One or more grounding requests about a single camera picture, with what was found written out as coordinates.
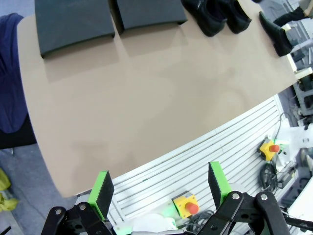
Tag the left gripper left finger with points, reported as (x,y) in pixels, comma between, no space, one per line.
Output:
(101,195)

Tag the black tripod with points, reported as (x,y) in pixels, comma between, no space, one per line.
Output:
(300,221)

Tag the grey metal equipment rack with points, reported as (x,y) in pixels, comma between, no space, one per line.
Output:
(304,98)

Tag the white cabinet panel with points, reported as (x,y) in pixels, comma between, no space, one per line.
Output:
(302,205)

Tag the black shoe stand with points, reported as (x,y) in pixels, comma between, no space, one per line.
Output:
(149,12)
(73,24)

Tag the yellow-green cloth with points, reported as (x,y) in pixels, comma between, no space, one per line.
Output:
(6,203)

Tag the black power brick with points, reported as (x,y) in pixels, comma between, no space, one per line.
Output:
(287,177)

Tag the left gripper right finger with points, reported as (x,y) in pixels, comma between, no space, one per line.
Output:
(221,181)

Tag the slotted aluminium base plate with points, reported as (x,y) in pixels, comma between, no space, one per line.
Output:
(195,166)

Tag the navy blue cloth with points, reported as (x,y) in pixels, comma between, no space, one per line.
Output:
(9,73)

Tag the yellow emergency stop box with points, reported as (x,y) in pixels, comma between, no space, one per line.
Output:
(185,203)
(269,149)

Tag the black pointed leather shoe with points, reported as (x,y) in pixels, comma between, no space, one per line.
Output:
(276,34)

